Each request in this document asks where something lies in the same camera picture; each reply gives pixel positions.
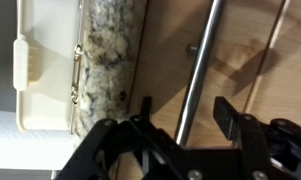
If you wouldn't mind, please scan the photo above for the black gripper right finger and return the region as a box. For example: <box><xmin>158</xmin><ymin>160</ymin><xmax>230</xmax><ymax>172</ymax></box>
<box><xmin>213</xmin><ymin>96</ymin><xmax>301</xmax><ymax>180</ymax></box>

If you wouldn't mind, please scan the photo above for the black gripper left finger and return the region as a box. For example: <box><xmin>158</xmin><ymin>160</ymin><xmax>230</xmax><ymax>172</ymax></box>
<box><xmin>54</xmin><ymin>97</ymin><xmax>204</xmax><ymax>180</ymax></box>

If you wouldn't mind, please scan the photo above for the wooden drawer with steel handle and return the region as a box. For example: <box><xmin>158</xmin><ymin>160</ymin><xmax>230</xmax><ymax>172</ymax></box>
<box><xmin>118</xmin><ymin>0</ymin><xmax>291</xmax><ymax>180</ymax></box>

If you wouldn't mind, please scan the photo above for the wooden cabinet door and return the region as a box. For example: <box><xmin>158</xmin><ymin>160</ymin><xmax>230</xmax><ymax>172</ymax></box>
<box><xmin>244</xmin><ymin>0</ymin><xmax>301</xmax><ymax>126</ymax></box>

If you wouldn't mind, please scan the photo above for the white paper towel roll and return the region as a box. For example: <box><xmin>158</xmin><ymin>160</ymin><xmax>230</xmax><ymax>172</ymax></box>
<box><xmin>0</xmin><ymin>111</ymin><xmax>74</xmax><ymax>170</ymax></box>

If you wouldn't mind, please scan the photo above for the white plastic container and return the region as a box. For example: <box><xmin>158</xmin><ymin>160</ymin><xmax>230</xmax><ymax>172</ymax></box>
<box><xmin>13</xmin><ymin>0</ymin><xmax>85</xmax><ymax>131</ymax></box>

